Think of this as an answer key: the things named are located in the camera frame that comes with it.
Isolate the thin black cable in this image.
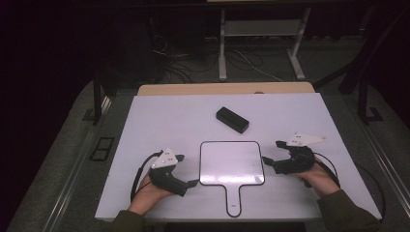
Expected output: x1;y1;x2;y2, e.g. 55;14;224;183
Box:
354;163;387;224

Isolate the small whiteboard with handle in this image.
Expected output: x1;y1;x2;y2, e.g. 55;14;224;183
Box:
198;140;266;218

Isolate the black whiteboard eraser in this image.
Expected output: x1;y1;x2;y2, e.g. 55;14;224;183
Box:
215;106;250;135

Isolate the white metal stand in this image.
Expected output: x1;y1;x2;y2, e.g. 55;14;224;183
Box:
218;8;312;82

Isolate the right hand-held gripper cable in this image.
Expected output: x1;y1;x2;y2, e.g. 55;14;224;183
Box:
303;152;341;189

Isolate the tangle of floor cables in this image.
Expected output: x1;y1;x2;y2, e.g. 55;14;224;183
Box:
149;15;285;85

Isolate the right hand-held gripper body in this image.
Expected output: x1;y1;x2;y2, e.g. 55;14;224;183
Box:
273;131;327;176

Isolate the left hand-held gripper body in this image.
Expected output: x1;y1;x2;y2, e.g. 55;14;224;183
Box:
147;148;189;198

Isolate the hand-held gripper cable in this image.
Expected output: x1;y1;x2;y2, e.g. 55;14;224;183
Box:
303;152;341;189
130;150;162;205

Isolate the black metal stand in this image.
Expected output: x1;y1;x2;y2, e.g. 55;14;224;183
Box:
92;71;113;127
313;6;410;126

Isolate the metal floor rail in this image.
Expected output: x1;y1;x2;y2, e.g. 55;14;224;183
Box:
42;96;113;232
352;109;410;209

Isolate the person's right hand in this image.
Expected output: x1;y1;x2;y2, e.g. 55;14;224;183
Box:
294;157;341;198

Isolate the left hand-held gripper cable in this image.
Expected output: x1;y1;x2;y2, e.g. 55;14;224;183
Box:
130;150;162;205

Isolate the person's left hand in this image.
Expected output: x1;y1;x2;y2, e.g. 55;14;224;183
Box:
127;173;176;217

